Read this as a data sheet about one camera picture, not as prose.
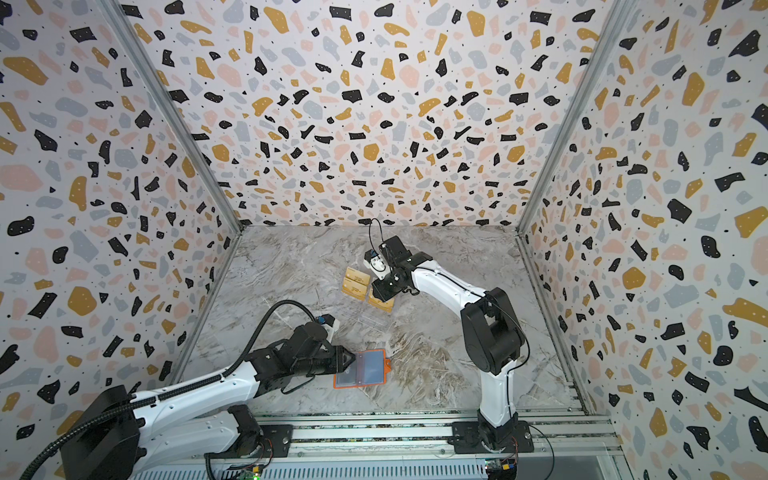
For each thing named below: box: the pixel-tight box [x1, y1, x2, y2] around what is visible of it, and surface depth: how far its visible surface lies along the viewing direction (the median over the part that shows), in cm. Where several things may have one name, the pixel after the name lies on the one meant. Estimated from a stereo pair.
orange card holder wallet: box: [333, 349, 392, 389], surface depth 85 cm
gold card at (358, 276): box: [346, 266, 371, 285], surface depth 97 cm
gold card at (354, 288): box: [342, 277, 367, 301], surface depth 97 cm
